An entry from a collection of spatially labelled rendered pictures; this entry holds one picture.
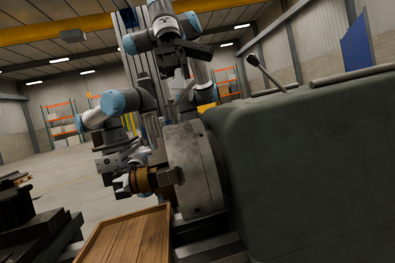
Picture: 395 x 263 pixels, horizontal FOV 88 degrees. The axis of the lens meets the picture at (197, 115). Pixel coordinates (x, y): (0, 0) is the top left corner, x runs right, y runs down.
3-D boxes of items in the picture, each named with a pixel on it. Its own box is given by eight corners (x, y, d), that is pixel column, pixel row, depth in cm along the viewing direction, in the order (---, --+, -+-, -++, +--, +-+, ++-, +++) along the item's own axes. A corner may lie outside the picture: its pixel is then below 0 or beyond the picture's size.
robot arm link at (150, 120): (144, 88, 111) (167, 175, 113) (126, 90, 103) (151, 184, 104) (157, 82, 103) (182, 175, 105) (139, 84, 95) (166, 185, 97)
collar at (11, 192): (29, 189, 76) (27, 181, 76) (13, 198, 68) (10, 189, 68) (6, 195, 75) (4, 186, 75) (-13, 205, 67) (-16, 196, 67)
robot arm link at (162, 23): (178, 32, 66) (176, 12, 58) (181, 43, 64) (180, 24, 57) (154, 36, 65) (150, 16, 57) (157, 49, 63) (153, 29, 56)
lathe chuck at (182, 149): (202, 186, 88) (186, 115, 85) (220, 236, 57) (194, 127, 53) (182, 192, 87) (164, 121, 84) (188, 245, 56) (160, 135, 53)
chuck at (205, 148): (210, 184, 89) (194, 114, 85) (231, 232, 57) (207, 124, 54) (202, 186, 88) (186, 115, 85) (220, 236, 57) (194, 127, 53)
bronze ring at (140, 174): (156, 158, 74) (131, 165, 73) (154, 167, 64) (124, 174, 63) (163, 183, 74) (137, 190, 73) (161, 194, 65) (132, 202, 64)
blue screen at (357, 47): (338, 104, 777) (327, 43, 763) (365, 100, 736) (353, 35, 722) (360, 129, 422) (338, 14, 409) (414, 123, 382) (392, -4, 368)
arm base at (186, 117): (181, 125, 140) (177, 111, 140) (202, 120, 140) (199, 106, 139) (179, 128, 125) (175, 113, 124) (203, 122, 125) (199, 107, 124)
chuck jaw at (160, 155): (181, 164, 74) (176, 137, 81) (180, 157, 70) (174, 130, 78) (151, 171, 73) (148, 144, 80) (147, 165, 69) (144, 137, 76)
